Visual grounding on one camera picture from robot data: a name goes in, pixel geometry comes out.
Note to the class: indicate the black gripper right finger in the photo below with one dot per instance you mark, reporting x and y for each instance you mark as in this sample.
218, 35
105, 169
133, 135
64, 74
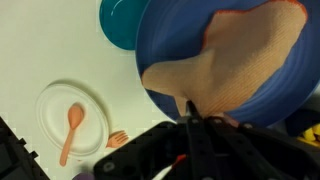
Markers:
250, 153

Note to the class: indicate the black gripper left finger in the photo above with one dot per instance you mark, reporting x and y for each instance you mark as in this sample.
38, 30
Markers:
150, 153

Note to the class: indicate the orange cloth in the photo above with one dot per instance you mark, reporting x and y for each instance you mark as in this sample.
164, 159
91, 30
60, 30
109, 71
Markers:
233, 66

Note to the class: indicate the white plate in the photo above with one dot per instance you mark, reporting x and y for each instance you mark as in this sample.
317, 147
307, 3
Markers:
90, 126

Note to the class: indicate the blue plate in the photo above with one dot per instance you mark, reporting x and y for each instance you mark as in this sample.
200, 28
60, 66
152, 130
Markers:
173, 30

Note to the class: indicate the orange plastic fork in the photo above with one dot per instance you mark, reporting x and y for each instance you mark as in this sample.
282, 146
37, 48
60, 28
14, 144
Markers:
117, 139

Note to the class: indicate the orange plastic spoon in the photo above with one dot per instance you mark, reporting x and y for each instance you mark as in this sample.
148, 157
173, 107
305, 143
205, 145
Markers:
74, 120

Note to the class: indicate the small teal bowl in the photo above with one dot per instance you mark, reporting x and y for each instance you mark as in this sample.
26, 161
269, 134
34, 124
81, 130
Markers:
120, 23

